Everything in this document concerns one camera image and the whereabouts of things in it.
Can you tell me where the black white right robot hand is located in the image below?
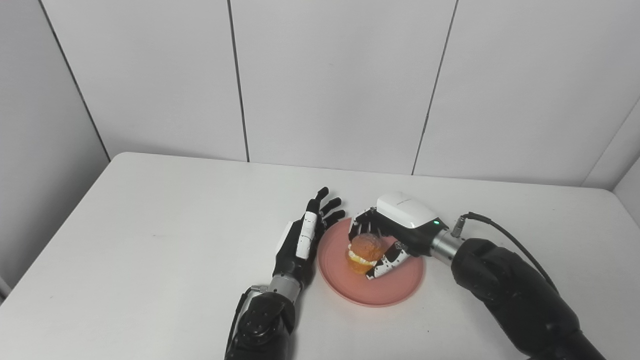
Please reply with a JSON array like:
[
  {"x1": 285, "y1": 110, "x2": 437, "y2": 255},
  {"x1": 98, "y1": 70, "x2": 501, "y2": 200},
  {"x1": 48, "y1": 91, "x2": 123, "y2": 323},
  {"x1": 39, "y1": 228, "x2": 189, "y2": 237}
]
[{"x1": 348, "y1": 191, "x2": 448, "y2": 280}]

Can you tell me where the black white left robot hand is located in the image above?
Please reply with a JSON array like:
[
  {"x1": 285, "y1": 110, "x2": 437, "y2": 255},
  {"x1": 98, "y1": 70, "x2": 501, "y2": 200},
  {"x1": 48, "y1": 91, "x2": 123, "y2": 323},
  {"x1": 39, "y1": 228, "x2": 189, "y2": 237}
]
[{"x1": 273, "y1": 187, "x2": 346, "y2": 290}]

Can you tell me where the cream puff pastry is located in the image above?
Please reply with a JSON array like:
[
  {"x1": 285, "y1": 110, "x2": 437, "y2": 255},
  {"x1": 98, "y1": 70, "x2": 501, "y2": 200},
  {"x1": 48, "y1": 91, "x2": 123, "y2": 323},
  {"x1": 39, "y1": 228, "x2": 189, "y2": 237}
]
[{"x1": 347, "y1": 233, "x2": 387, "y2": 275}]

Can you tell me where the pink round plate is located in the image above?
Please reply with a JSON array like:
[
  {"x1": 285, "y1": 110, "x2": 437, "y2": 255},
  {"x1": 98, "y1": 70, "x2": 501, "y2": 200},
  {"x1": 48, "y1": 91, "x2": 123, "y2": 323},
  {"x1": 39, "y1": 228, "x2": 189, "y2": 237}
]
[{"x1": 317, "y1": 217, "x2": 426, "y2": 308}]

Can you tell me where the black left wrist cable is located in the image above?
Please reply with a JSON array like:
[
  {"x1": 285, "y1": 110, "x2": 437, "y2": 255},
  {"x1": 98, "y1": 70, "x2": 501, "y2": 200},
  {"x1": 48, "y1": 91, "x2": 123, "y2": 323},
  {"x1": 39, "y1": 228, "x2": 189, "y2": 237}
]
[{"x1": 225, "y1": 285, "x2": 262, "y2": 353}]

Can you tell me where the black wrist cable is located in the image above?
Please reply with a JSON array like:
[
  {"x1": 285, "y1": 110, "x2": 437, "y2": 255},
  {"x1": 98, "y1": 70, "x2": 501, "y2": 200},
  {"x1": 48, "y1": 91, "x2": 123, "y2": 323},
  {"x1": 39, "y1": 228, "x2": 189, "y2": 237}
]
[
  {"x1": 225, "y1": 285, "x2": 262, "y2": 353},
  {"x1": 451, "y1": 212, "x2": 560, "y2": 293}
]

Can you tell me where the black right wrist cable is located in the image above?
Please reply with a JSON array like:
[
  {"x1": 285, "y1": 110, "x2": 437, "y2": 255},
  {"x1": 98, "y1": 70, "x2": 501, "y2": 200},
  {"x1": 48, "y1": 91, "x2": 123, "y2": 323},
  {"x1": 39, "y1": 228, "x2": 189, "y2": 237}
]
[{"x1": 451, "y1": 212, "x2": 560, "y2": 293}]

